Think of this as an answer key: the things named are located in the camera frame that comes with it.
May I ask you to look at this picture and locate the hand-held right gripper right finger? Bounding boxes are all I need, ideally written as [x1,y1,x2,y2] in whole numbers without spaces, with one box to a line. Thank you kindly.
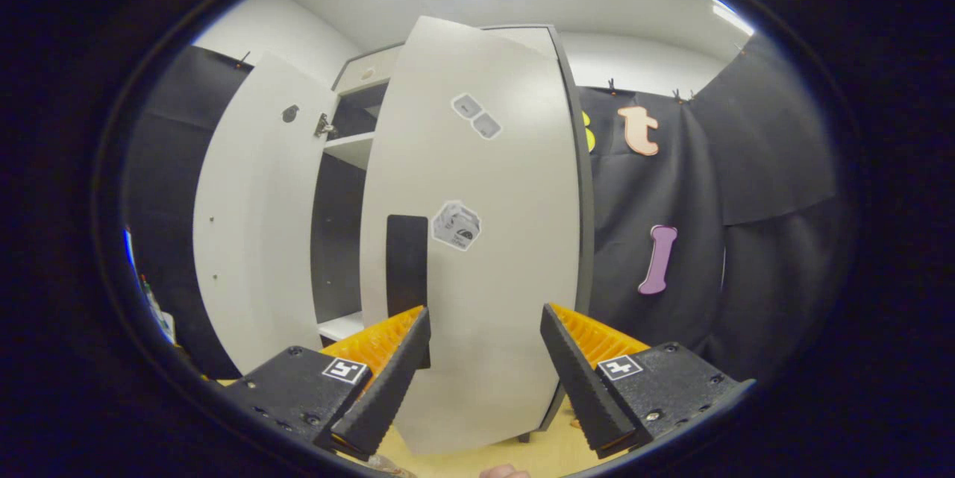
[540,303,747,459]

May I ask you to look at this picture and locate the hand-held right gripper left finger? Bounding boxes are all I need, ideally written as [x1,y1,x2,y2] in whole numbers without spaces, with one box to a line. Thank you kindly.
[224,305,432,460]

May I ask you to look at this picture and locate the white cabinet door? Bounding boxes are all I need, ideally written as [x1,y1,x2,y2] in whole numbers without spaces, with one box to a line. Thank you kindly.
[192,53,336,376]
[360,16,583,456]

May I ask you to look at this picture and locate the white and grey cabinet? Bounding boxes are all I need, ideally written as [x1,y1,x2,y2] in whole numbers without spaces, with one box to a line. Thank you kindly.
[310,23,595,443]

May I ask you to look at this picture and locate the black backdrop cloth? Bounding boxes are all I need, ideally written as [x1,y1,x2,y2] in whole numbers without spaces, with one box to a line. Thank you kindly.
[123,34,840,382]

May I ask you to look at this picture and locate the small ceiling light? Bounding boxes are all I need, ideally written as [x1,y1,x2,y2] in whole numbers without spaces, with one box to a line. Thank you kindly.
[710,0,756,37]

